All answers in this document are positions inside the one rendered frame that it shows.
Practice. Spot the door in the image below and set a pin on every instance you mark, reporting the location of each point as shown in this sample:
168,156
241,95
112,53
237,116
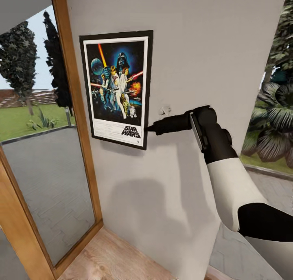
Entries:
49,203

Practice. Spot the fixed window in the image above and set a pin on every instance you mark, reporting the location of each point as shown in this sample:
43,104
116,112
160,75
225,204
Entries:
267,156

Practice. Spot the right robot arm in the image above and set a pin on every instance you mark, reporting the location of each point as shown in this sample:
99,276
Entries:
239,203

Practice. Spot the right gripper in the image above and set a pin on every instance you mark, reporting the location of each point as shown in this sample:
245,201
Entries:
166,125

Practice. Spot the poster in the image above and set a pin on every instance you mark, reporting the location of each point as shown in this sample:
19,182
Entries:
117,73

